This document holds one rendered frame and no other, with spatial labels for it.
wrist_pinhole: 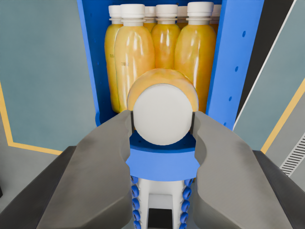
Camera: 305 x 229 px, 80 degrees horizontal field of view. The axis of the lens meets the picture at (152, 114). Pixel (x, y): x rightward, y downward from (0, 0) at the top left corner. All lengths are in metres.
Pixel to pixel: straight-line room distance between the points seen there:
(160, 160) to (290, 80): 1.61
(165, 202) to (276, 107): 1.34
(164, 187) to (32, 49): 1.45
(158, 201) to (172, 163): 0.53
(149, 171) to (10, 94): 1.86
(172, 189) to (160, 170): 0.52
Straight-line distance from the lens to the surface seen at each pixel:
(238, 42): 0.26
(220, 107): 0.27
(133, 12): 0.32
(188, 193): 0.76
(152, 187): 0.81
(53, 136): 2.08
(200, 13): 0.32
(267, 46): 1.47
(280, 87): 1.80
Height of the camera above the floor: 1.45
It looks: 62 degrees down
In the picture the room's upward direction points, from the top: 173 degrees counter-clockwise
